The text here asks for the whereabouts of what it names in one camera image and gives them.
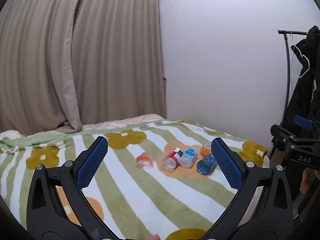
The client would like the person's right hand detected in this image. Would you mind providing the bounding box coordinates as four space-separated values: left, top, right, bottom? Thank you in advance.
299 169 320 193

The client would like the blue plastic bottle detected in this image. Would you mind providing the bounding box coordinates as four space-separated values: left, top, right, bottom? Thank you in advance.
196 153 218 175

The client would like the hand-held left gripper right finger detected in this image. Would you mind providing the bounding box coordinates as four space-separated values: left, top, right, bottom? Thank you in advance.
200 138 294 240

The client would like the black jacket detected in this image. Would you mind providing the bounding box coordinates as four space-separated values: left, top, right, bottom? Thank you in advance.
282 25 320 220

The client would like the green striped floral blanket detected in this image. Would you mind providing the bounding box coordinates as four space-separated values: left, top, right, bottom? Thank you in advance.
0 120 269 240

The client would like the small orange bottle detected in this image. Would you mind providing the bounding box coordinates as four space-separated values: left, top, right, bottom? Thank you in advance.
200 144 212 157

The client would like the clear bottle with red-green label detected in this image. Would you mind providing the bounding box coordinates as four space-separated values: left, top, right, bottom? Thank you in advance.
163 147 184 172

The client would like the white bottle with blue label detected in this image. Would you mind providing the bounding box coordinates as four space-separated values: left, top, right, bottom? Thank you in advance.
179 148 198 168

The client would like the beige curtain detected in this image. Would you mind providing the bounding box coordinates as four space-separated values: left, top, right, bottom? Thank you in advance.
0 0 167 134

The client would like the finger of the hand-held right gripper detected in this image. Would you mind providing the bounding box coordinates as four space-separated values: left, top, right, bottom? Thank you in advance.
271 124 320 145
293 115 320 132

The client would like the pink bed sheet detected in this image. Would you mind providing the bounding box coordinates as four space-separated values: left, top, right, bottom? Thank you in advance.
0 113 166 140

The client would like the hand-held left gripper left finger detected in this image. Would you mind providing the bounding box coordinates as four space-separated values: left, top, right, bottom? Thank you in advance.
26 136 118 240

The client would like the orange label clear bottle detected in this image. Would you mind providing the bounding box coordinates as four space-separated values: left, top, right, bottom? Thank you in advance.
136 152 154 170

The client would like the black clothes rack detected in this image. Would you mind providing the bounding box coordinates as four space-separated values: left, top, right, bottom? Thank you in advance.
270 29 310 155

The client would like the white clothes hanger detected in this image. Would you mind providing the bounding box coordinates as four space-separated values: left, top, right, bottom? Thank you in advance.
290 43 311 79

